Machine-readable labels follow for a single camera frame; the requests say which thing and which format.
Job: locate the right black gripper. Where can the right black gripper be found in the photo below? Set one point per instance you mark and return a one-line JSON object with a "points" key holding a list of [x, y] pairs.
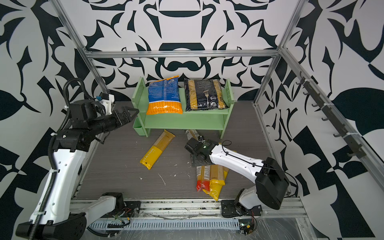
{"points": [[195, 161]]}

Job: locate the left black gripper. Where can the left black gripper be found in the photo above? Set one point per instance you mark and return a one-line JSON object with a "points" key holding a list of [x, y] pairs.
{"points": [[125, 117]]}

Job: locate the blue orange pasta bag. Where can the blue orange pasta bag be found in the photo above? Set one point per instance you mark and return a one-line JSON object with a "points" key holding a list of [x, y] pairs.
{"points": [[164, 97]]}

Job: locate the black penne pasta bag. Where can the black penne pasta bag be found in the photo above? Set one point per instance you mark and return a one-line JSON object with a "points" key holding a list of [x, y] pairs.
{"points": [[204, 95]]}

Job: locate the grey blue spaghetti pack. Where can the grey blue spaghetti pack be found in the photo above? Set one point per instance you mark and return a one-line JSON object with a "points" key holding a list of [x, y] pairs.
{"points": [[193, 134]]}

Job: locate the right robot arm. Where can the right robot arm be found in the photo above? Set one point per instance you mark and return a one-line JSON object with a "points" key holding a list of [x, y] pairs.
{"points": [[271, 182]]}

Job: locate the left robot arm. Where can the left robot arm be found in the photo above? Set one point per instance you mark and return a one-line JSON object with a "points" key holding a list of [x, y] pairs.
{"points": [[68, 148]]}

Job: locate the green two-tier shelf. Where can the green two-tier shelf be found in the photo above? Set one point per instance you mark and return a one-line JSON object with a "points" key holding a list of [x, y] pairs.
{"points": [[214, 120]]}

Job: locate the red spaghetti pack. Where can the red spaghetti pack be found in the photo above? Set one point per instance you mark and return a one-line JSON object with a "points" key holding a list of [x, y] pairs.
{"points": [[203, 178]]}

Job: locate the yellow Pastatime spaghetti bag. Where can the yellow Pastatime spaghetti bag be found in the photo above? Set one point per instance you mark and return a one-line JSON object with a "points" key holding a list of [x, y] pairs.
{"points": [[218, 175]]}

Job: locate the yellow spaghetti bag left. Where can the yellow spaghetti bag left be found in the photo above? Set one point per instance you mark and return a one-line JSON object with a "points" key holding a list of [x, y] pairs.
{"points": [[156, 150]]}

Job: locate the small electronics board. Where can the small electronics board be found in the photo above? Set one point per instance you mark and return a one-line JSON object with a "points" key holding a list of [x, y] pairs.
{"points": [[247, 226]]}

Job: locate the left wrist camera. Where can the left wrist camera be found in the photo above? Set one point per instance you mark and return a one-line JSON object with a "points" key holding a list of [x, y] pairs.
{"points": [[108, 101]]}

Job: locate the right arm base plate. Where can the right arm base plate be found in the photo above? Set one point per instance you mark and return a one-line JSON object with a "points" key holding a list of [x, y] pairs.
{"points": [[232, 209]]}

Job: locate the white cable duct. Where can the white cable duct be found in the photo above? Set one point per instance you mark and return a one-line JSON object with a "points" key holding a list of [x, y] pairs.
{"points": [[186, 224]]}

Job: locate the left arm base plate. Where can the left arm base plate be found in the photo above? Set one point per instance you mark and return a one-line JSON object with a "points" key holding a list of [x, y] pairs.
{"points": [[127, 210]]}

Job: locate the wall hook rail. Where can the wall hook rail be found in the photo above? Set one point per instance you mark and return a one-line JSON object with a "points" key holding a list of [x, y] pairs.
{"points": [[333, 115]]}

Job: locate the aluminium frame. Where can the aluminium frame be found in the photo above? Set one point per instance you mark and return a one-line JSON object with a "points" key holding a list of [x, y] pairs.
{"points": [[372, 162]]}

